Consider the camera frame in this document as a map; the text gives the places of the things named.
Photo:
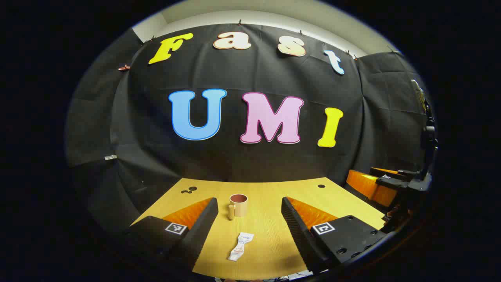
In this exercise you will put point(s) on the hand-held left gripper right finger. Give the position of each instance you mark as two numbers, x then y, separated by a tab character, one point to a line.
297	231

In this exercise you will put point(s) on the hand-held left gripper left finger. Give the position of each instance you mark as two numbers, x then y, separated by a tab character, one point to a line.
203	227

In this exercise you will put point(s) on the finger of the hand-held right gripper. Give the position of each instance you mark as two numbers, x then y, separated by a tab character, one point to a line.
385	171
368	186

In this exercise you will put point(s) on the white toothpaste tube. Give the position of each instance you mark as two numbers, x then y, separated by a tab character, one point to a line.
240	246

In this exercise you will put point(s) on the wooden desktop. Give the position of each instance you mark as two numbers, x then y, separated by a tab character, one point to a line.
266	235

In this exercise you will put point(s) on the black backdrop cloth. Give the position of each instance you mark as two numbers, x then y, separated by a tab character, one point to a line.
235	78

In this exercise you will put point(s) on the small orange clip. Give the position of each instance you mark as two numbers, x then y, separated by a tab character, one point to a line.
123	67

